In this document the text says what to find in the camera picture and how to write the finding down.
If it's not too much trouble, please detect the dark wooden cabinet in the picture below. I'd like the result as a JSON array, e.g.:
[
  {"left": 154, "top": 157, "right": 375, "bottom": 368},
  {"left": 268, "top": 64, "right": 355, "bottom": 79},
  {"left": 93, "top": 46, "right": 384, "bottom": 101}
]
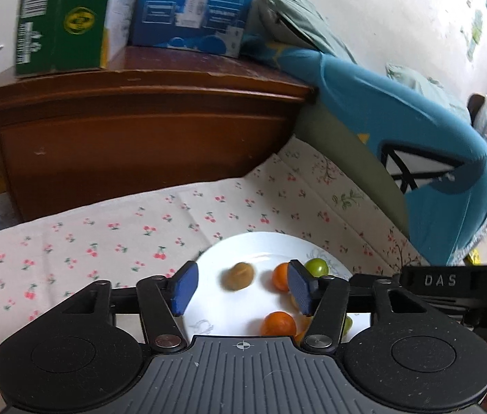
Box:
[{"left": 0, "top": 47, "right": 314, "bottom": 221}]

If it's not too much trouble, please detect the green lime fruit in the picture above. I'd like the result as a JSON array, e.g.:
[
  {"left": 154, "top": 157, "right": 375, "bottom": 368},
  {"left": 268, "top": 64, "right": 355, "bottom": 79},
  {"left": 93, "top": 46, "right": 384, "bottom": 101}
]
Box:
[{"left": 342, "top": 315, "right": 353, "bottom": 336}]

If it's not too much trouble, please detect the orange tangerine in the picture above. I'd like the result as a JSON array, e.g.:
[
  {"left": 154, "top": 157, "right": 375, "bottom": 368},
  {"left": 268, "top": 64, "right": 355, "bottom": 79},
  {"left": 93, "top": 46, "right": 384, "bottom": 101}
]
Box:
[{"left": 271, "top": 263, "right": 289, "bottom": 293}]

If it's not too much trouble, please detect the blue cardboard box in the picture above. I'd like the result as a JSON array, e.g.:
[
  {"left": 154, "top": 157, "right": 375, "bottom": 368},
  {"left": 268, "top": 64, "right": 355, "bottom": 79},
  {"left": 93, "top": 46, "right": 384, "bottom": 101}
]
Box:
[{"left": 130, "top": 0, "right": 253, "bottom": 58}]

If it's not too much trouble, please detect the cherry print tablecloth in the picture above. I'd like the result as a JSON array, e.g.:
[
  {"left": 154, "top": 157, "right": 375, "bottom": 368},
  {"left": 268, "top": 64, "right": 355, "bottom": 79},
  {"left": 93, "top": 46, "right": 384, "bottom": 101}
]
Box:
[{"left": 0, "top": 138, "right": 424, "bottom": 409}]

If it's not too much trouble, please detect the blue patterned cushion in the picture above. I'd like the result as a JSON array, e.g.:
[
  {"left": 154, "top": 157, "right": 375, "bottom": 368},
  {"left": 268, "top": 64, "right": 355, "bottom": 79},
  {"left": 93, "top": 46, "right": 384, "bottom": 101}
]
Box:
[{"left": 241, "top": 36, "right": 487, "bottom": 265}]

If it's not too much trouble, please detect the white floral plate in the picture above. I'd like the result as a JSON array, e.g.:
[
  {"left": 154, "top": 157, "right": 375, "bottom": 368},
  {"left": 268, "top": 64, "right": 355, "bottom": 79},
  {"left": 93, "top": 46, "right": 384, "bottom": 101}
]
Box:
[{"left": 183, "top": 232, "right": 351, "bottom": 338}]

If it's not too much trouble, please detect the brown longan fruit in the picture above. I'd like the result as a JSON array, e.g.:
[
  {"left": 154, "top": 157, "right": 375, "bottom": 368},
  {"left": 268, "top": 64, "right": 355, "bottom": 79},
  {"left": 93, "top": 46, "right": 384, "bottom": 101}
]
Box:
[{"left": 223, "top": 262, "right": 255, "bottom": 292}]

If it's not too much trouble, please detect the green grey pillow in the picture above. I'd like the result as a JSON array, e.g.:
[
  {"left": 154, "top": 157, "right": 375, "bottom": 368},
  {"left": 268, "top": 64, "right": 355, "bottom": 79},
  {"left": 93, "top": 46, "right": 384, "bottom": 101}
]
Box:
[{"left": 258, "top": 0, "right": 471, "bottom": 122}]

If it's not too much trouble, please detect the small green fruit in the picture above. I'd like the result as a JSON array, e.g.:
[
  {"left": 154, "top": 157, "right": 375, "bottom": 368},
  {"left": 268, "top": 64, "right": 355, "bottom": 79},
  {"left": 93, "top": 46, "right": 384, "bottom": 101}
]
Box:
[{"left": 305, "top": 258, "right": 330, "bottom": 278}]

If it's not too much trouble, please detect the green white cardboard box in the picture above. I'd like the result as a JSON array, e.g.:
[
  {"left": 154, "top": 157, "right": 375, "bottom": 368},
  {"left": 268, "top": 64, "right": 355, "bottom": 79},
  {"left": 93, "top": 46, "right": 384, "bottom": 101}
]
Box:
[{"left": 13, "top": 0, "right": 146, "bottom": 77}]

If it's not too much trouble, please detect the orange tangerine plate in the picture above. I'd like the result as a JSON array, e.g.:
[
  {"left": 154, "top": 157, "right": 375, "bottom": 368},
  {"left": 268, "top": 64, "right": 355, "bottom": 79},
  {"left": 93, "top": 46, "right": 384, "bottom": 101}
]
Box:
[
  {"left": 290, "top": 295, "right": 313, "bottom": 345},
  {"left": 260, "top": 311, "right": 297, "bottom": 336}
]

